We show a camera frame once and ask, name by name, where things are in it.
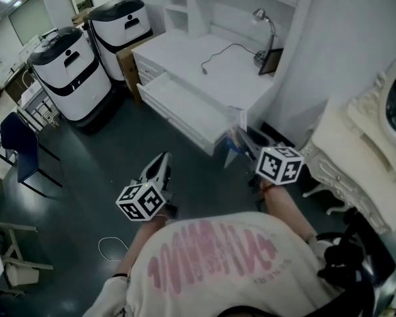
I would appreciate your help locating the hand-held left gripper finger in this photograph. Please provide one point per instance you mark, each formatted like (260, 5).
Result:
(146, 172)
(168, 170)

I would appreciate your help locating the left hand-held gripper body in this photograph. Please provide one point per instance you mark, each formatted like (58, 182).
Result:
(142, 201)

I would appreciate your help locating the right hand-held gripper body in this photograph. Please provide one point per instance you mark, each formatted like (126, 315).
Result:
(278, 165)

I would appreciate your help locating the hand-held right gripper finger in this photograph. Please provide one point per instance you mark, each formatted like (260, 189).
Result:
(249, 150)
(267, 139)

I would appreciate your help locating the white desk drawer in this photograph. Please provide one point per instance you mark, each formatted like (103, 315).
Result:
(184, 107)

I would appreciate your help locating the person's right forearm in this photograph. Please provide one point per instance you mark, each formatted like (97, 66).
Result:
(288, 210)

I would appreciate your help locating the person's left forearm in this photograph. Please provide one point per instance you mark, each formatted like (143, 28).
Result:
(140, 243)

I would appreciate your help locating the cream ornate vanity table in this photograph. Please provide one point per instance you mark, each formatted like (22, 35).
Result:
(353, 163)

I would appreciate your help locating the white pink-print T-shirt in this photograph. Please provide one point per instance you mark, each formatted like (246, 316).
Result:
(217, 269)

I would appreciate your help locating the brown cardboard box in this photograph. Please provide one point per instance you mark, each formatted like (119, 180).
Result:
(128, 71)

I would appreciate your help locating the silver desk lamp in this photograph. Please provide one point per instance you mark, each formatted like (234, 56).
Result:
(267, 35)

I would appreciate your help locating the white desk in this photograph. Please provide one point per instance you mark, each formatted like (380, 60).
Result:
(191, 58)

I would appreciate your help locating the large white black robot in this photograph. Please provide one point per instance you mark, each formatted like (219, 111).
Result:
(72, 78)

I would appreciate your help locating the black backpack harness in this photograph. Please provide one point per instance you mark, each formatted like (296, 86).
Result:
(353, 263)

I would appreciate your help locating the blue chair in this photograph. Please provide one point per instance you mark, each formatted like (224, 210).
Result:
(23, 147)

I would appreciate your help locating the white bucket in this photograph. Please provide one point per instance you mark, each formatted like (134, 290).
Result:
(21, 275)

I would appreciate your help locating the white shelf unit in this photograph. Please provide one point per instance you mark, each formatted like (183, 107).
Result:
(198, 5)

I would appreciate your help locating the dark cabinet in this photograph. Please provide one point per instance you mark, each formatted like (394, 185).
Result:
(16, 84)

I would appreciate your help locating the large glass window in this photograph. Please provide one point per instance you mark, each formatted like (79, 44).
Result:
(29, 18)

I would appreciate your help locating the grey metal frame stool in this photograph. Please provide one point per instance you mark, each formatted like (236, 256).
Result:
(3, 147)

